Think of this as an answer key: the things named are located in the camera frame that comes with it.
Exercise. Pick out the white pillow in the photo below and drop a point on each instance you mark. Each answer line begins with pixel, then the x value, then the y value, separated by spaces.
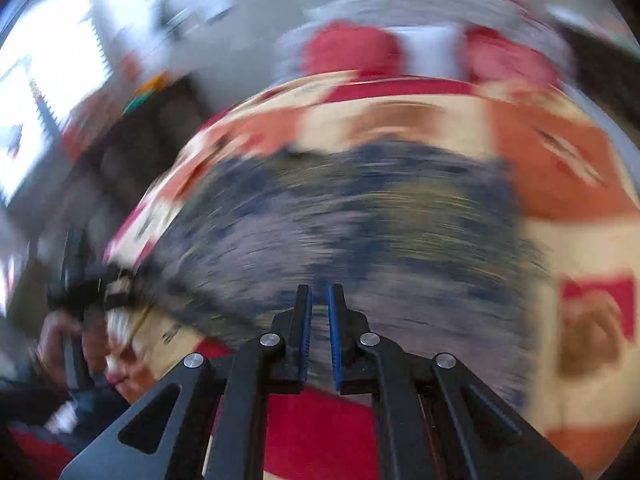
pixel 430 52

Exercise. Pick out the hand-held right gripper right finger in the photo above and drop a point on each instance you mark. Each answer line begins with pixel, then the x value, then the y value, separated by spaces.
pixel 334 340

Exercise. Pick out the person's left hand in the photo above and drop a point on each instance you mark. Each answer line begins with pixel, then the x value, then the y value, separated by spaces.
pixel 55 332

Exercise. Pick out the dark wooden cabinet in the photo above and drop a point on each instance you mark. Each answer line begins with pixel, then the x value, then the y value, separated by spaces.
pixel 140 150

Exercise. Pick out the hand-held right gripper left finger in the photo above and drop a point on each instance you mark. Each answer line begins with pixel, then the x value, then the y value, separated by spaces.
pixel 306 330

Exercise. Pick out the yellow orange bag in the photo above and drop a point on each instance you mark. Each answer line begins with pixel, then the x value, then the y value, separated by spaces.
pixel 155 82

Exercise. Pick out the blue gold floral shirt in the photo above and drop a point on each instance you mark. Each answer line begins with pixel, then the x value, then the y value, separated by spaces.
pixel 350 220

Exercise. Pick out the green packet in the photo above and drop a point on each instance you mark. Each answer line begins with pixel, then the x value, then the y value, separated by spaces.
pixel 135 104

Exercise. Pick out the bright window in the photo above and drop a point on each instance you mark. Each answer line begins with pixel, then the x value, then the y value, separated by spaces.
pixel 45 85

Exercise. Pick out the dark carved wooden furniture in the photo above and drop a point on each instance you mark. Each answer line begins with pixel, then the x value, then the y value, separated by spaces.
pixel 600 60

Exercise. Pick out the floral fabric headboard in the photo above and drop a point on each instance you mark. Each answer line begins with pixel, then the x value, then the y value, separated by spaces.
pixel 400 5

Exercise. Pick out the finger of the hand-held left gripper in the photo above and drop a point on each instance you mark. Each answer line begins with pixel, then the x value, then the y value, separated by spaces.
pixel 117 290

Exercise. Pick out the printed rose blanket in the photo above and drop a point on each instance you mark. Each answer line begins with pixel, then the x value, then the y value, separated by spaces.
pixel 575 240

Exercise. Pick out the red heart pillow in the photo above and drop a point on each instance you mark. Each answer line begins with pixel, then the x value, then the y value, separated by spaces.
pixel 350 50
pixel 505 57

